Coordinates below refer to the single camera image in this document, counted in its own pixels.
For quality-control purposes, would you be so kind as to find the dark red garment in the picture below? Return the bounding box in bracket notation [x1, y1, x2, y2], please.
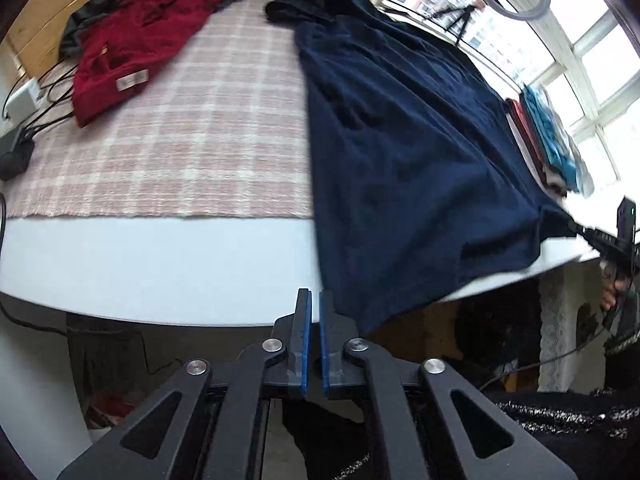
[72, 0, 247, 128]

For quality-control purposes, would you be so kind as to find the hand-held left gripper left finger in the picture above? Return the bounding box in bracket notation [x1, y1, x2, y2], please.
[56, 288, 313, 480]

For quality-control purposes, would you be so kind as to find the white window frame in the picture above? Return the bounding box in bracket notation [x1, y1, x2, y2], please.
[367, 0, 640, 201]

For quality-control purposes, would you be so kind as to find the pink plaid table cloth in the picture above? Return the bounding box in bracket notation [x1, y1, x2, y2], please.
[5, 0, 321, 221]

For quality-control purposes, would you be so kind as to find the pine plank board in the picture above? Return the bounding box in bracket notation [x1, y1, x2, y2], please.
[0, 0, 142, 78]

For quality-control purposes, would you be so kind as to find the white lace cloth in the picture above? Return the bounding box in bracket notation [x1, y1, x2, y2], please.
[537, 255, 593, 393]

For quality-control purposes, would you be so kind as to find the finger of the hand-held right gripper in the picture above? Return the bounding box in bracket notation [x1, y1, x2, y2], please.
[569, 219, 623, 261]

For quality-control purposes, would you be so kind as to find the blue folded garment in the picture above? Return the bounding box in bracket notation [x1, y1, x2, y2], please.
[521, 84, 583, 193]

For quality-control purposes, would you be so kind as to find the black power adapter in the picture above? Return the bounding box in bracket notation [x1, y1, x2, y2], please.
[0, 127, 36, 181]

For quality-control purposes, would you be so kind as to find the white charger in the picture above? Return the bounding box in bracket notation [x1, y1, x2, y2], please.
[5, 79, 42, 122]

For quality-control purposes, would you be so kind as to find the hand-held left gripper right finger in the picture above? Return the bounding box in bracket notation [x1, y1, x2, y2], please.
[319, 290, 577, 480]

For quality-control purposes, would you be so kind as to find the pink folded garment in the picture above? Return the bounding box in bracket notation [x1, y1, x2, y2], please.
[515, 91, 551, 171]

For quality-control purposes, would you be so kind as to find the black cable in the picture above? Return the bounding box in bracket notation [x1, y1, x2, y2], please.
[0, 300, 176, 376]

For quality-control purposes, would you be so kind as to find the brown folded garment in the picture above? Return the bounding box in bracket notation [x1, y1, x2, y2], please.
[504, 97, 568, 196]

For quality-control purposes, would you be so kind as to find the black tripod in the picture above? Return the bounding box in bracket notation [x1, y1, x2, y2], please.
[424, 2, 487, 46]

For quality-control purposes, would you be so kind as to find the person's right hand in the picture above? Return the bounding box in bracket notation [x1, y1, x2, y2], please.
[597, 262, 633, 313]

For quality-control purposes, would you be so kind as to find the navy blue garment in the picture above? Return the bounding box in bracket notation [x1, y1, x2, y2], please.
[264, 0, 581, 335]

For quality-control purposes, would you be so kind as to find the person's black sparkly garment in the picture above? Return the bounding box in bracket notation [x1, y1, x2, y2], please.
[282, 387, 640, 480]

